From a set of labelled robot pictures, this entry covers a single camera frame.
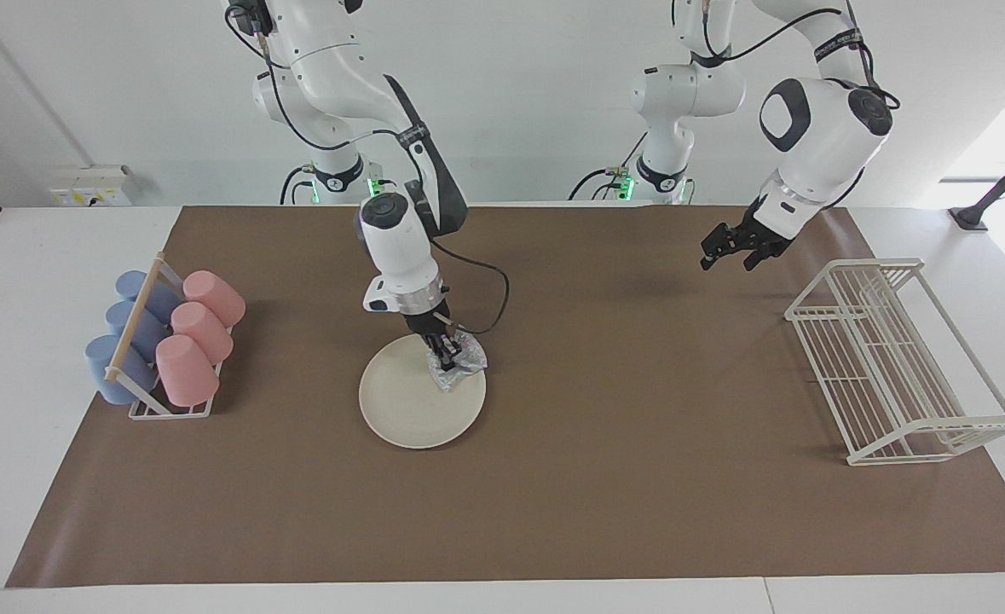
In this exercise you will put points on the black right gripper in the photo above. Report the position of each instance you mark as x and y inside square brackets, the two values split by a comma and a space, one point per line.
[430, 324]

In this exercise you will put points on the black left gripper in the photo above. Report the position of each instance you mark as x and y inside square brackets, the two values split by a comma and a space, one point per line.
[758, 234]

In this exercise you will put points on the clear plastic wrapper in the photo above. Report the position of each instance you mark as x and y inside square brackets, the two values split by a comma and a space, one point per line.
[468, 358]

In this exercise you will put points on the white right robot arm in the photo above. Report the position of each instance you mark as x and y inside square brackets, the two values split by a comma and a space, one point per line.
[391, 239]

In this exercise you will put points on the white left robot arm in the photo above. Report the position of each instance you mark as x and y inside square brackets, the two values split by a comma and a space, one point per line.
[817, 136]

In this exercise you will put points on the cream round plate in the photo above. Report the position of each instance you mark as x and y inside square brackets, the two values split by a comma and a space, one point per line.
[408, 405]

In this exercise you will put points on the brown table mat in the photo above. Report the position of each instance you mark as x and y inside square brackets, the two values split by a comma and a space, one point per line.
[604, 495]

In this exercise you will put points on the pink plastic cup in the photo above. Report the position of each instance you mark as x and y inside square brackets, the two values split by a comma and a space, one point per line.
[187, 371]
[204, 331]
[216, 297]

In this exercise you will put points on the black angled stand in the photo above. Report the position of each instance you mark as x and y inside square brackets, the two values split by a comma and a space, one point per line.
[992, 196]

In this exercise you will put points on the blue plastic cup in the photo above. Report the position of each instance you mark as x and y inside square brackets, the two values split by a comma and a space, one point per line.
[100, 362]
[161, 300]
[148, 333]

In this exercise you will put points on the white wooden cup rack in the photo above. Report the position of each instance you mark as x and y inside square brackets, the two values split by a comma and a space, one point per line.
[131, 328]

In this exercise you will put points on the white wall socket box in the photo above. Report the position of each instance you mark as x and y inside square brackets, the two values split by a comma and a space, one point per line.
[89, 186]

